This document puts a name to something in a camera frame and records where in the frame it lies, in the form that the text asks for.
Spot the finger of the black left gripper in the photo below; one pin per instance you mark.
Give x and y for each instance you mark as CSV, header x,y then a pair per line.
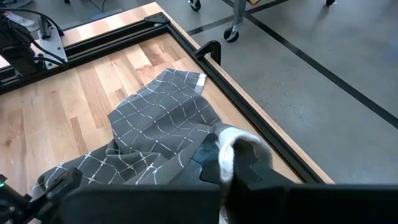
x,y
62,185

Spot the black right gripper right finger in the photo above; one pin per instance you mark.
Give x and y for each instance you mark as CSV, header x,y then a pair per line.
x,y
311,205

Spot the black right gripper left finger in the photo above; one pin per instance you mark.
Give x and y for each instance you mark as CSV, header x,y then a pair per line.
x,y
140,205

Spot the grey checked towel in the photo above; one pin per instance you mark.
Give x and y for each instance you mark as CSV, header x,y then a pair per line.
x,y
161,118

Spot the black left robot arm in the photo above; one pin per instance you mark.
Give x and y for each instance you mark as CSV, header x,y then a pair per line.
x,y
18,49

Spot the wheeled grey metal workbench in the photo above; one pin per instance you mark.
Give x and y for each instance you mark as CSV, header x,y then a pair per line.
x,y
239,12

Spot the flat brown cardboard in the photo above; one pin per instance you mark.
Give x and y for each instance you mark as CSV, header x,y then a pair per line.
x,y
253,1

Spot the black aluminium table frame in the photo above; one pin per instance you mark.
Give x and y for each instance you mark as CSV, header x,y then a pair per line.
x,y
242,102

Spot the black frame hook clamp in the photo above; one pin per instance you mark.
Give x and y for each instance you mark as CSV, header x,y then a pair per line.
x,y
211,49

